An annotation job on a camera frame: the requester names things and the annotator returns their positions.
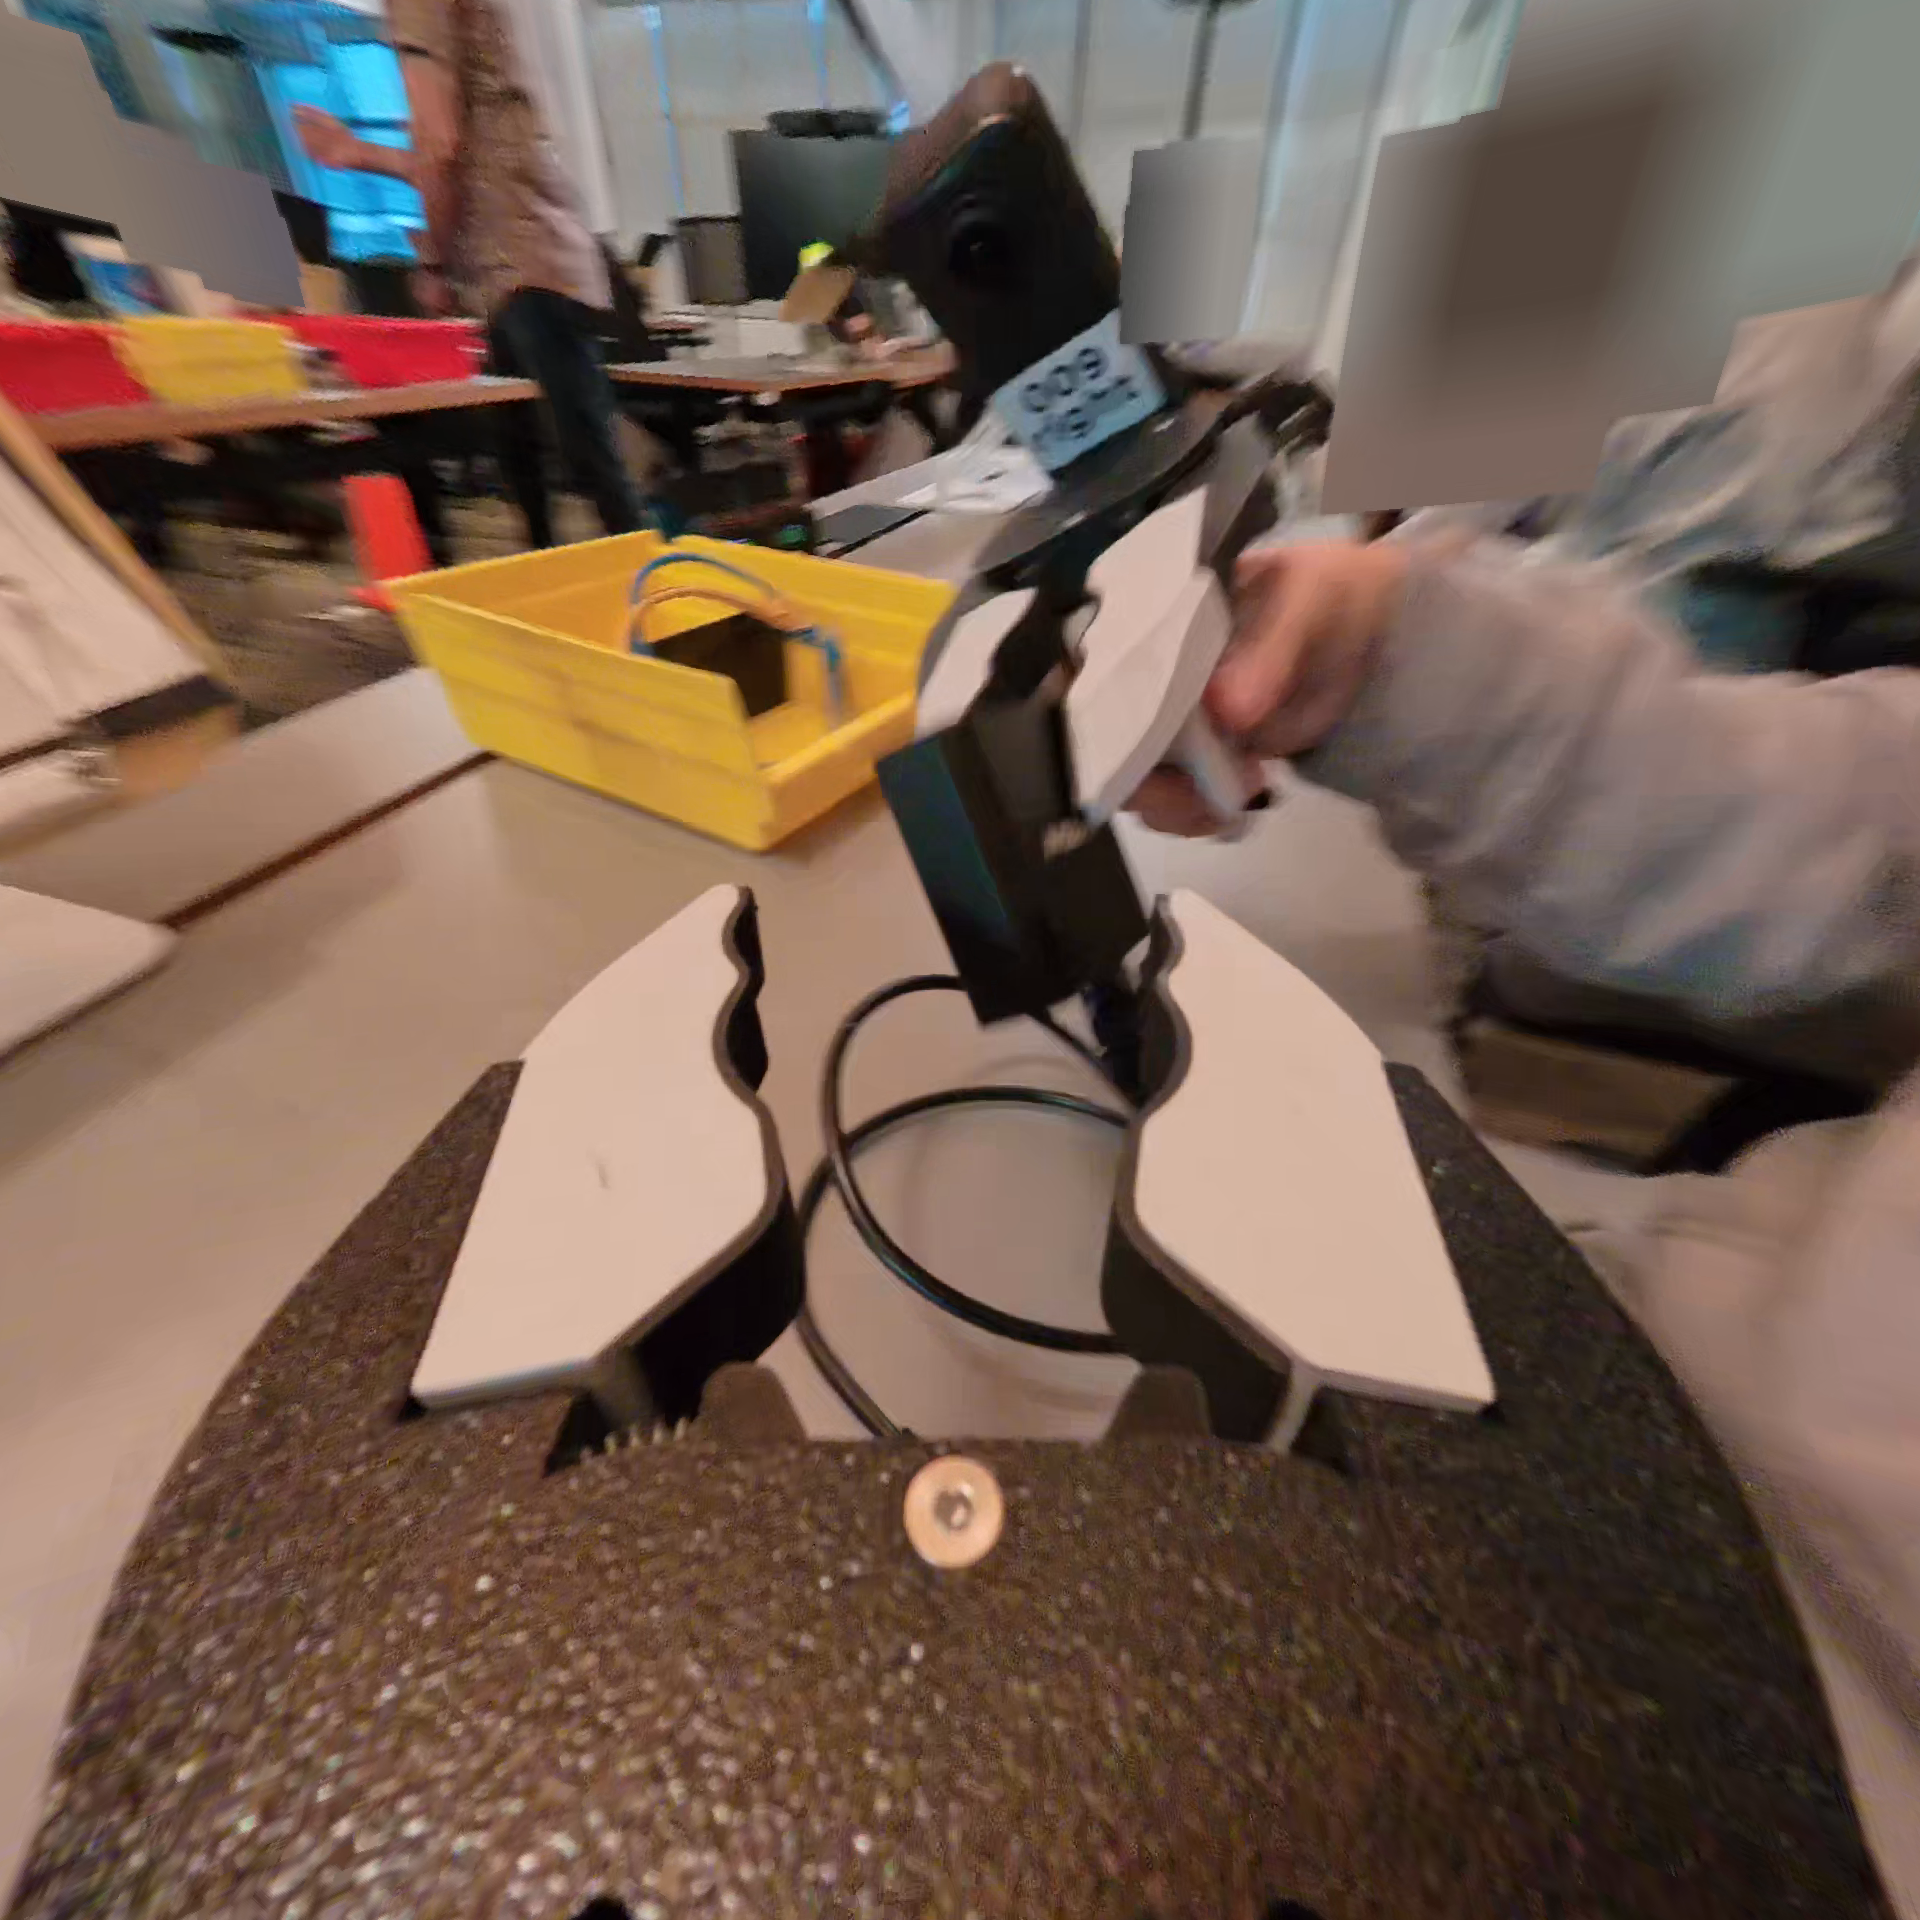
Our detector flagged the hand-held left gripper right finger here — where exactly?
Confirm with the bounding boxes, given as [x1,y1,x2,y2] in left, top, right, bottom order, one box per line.
[1100,888,1500,1450]

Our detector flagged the black power adapter brick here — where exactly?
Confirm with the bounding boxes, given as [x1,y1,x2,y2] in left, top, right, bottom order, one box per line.
[878,662,1150,1030]

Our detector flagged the orange ethernet cable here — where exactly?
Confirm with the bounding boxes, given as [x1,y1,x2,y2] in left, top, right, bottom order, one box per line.
[630,584,812,654]

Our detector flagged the black monitor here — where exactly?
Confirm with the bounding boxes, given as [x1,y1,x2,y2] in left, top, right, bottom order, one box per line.
[729,129,920,307]

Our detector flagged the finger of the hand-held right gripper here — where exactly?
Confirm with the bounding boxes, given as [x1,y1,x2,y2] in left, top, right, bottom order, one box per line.
[912,586,1045,741]
[1068,480,1249,829]

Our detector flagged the white flat board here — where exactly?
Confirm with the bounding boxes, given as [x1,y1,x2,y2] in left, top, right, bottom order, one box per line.
[0,886,177,1059]

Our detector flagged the wooden table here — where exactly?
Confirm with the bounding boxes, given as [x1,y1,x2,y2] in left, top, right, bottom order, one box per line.
[29,376,543,459]

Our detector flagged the blue ethernet cable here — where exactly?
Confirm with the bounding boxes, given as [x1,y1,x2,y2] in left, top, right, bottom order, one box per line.
[625,550,847,714]

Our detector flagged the person's right forearm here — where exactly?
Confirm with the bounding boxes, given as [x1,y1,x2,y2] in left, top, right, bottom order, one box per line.
[1295,547,1920,1022]

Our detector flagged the orange traffic cone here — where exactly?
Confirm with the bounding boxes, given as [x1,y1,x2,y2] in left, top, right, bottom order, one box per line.
[342,478,473,608]

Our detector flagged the white desk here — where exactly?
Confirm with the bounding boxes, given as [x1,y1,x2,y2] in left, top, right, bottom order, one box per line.
[0,662,1652,1847]

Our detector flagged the black bin divider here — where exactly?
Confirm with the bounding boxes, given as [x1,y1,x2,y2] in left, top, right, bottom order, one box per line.
[650,615,788,714]

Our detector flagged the person's right hand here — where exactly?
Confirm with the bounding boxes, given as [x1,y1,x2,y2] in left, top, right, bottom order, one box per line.
[1124,541,1420,841]

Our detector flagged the person's light trousers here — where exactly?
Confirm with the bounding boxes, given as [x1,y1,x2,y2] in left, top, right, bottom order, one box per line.
[1558,1111,1920,1920]

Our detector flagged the white panel with wooden edge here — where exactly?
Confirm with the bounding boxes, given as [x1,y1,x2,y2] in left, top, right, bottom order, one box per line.
[0,398,241,782]

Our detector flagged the red plastic bin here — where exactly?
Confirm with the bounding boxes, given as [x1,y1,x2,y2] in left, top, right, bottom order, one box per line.
[0,322,152,415]
[286,312,489,390]

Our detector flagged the black ethernet cable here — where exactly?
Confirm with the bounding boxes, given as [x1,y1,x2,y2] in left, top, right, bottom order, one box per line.
[794,976,1150,1443]

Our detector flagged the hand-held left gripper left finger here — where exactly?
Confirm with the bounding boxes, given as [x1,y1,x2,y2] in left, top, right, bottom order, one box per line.
[407,882,812,1421]

